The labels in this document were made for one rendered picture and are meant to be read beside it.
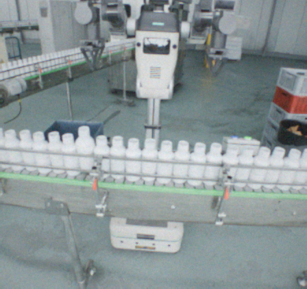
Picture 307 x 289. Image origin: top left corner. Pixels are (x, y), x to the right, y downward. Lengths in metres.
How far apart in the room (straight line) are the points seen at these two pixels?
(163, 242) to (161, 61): 1.21
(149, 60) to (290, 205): 0.96
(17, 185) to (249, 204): 0.93
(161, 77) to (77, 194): 0.76
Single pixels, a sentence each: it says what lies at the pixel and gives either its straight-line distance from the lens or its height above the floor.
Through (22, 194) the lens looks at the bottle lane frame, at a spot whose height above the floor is 0.90.
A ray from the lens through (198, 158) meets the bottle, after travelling 0.83.
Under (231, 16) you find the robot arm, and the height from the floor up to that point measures 1.59.
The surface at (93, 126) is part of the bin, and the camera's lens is 1.49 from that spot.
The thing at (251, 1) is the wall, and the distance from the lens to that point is 13.38.
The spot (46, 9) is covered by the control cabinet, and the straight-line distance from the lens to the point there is 6.74.
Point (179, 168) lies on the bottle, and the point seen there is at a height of 1.07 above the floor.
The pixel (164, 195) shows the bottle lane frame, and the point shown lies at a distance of 0.89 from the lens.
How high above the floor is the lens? 1.57
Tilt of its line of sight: 28 degrees down
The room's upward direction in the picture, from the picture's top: 3 degrees clockwise
